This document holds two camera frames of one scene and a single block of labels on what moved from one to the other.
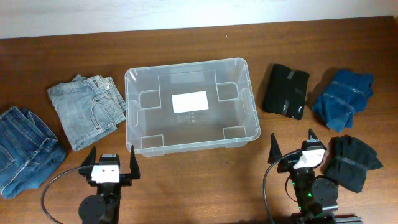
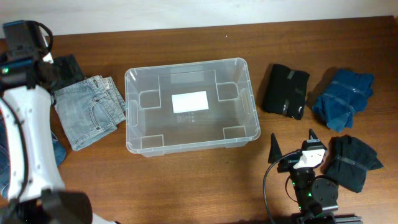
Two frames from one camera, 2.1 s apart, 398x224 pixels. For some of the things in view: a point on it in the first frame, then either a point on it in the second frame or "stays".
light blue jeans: (88, 107) stays
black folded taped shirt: (286, 92) stays
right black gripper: (286, 164) stays
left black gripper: (127, 178) → (70, 70)
